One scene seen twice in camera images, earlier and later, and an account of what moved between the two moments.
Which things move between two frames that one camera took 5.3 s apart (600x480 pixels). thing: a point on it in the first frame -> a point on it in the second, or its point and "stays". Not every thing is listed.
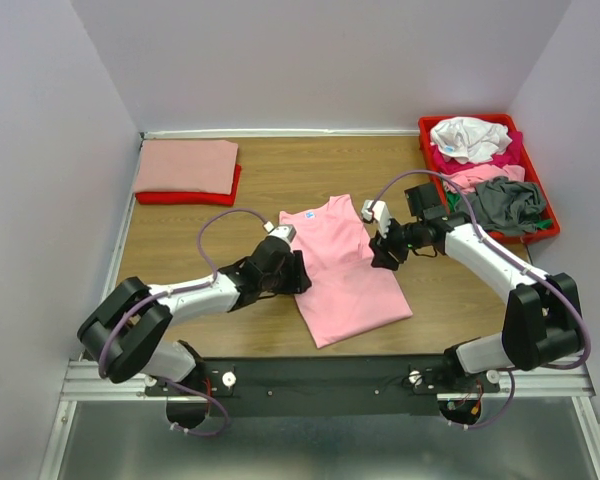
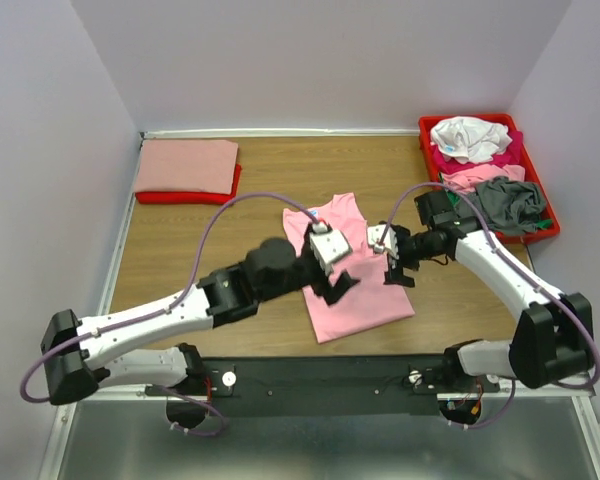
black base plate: x=324 y=385 stays
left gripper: x=298 y=281 -> x=322 y=286
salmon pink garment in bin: x=465 y=179 stays
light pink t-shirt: x=349 y=294 stays
